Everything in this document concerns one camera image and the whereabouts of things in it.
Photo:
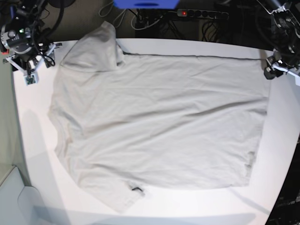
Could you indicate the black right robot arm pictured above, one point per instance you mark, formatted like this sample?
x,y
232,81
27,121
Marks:
x,y
24,39

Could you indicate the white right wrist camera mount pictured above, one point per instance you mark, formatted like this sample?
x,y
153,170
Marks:
x,y
29,78

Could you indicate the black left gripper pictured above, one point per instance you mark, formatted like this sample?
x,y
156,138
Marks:
x,y
276,67

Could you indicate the beige t-shirt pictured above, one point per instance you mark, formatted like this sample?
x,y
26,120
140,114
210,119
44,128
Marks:
x,y
129,121

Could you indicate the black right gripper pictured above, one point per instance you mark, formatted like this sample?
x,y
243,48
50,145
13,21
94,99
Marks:
x,y
28,60

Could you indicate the red black clamp tool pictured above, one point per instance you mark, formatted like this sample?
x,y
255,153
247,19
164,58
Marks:
x,y
4,47

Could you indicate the blue base camera housing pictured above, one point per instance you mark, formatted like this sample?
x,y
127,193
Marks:
x,y
146,4

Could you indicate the black power strip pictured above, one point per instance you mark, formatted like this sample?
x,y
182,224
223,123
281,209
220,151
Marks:
x,y
203,14

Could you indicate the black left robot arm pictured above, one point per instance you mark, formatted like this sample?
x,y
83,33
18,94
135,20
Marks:
x,y
285,16

